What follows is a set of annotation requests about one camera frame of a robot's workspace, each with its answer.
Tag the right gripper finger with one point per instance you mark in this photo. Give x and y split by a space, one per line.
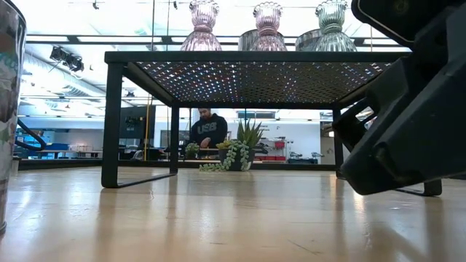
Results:
418 153
353 127

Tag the green glass candlestick holder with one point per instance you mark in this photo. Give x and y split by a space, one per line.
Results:
333 40

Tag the brown coaster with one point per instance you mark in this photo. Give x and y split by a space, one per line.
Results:
201 40

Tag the red storage bins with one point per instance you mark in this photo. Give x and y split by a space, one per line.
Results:
278 145

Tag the potted green succulent plant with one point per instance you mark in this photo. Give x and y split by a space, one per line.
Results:
236 153

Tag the black perforated metal shelf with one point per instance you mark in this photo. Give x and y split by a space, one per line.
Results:
255 56

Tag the person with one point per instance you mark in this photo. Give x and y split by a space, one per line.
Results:
209 131

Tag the small green background plant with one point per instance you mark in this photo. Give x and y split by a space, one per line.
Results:
192 150

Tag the black ceiling spotlight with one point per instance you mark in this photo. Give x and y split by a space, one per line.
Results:
69 61

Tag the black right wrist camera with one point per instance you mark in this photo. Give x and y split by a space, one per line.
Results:
418 18

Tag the black wall monitor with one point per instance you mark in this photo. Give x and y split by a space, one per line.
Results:
138 122

